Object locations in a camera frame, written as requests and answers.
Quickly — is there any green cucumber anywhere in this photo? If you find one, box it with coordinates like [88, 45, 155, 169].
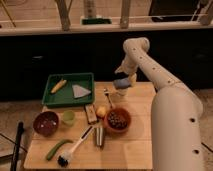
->
[45, 139, 73, 161]

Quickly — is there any metal cylinder can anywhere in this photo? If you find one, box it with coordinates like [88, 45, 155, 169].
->
[95, 127, 105, 148]

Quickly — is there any grey triangular cloth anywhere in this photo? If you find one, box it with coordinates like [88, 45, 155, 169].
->
[72, 85, 91, 98]

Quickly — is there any metal spoon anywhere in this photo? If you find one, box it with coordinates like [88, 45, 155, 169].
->
[104, 88, 114, 109]

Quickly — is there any green plastic tray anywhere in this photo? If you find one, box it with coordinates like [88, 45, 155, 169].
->
[42, 73, 94, 108]

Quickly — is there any yellow lemon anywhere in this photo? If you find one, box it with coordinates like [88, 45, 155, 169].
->
[96, 106, 107, 118]

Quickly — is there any wooden cutting board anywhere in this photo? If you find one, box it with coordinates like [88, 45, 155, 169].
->
[24, 82, 155, 171]

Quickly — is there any yellow corn cob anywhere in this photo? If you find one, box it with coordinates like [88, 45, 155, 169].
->
[51, 80, 67, 94]

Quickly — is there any small green cup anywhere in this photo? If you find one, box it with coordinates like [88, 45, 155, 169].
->
[62, 110, 75, 126]

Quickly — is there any maroon bowl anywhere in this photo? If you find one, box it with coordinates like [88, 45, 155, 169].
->
[33, 111, 59, 137]

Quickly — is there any brown wooden block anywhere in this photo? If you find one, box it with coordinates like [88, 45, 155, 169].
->
[85, 105, 97, 124]

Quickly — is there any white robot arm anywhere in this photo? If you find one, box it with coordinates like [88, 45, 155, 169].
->
[115, 37, 205, 171]

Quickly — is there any green box on shelf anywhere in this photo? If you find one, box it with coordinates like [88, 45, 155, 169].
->
[81, 18, 112, 25]

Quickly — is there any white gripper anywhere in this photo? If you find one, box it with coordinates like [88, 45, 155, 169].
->
[114, 58, 138, 87]

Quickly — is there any black pole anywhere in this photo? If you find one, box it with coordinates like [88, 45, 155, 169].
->
[10, 122, 24, 171]

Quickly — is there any orange bowl with grapes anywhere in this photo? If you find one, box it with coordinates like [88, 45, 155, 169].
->
[103, 107, 131, 134]

